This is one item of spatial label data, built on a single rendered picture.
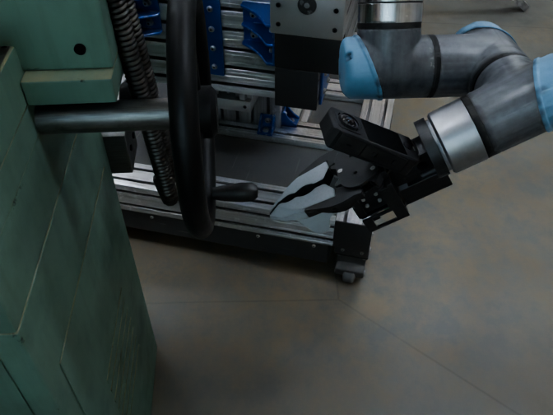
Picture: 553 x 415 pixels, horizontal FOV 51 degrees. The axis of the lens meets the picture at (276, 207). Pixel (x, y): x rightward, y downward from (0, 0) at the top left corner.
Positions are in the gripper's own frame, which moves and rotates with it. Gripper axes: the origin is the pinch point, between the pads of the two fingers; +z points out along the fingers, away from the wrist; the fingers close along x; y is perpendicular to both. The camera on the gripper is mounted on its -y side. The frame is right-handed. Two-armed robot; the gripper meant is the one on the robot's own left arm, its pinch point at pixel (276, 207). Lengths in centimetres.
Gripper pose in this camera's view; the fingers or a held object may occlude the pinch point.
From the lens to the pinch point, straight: 70.0
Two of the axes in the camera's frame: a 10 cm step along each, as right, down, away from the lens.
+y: 4.9, 5.9, 6.4
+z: -8.6, 4.2, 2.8
